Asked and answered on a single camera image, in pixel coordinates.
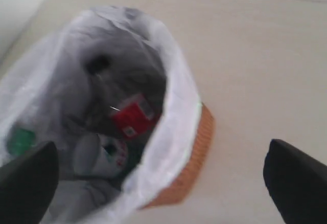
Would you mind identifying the green-label water bottle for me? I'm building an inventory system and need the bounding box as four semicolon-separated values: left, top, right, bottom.
5;127;129;182

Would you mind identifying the red-label soda bottle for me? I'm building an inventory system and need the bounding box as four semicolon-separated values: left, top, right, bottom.
84;55;166;139

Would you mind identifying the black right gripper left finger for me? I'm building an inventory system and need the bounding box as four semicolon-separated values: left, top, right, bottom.
1;142;59;224

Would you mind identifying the white plastic bin liner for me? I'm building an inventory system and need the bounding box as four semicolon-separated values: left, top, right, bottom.
1;7;201;223

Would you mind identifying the woven wicker trash basket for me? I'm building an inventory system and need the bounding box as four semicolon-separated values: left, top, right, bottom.
142;103;215;209

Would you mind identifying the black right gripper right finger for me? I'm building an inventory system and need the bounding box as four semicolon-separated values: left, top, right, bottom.
263;139;326;223

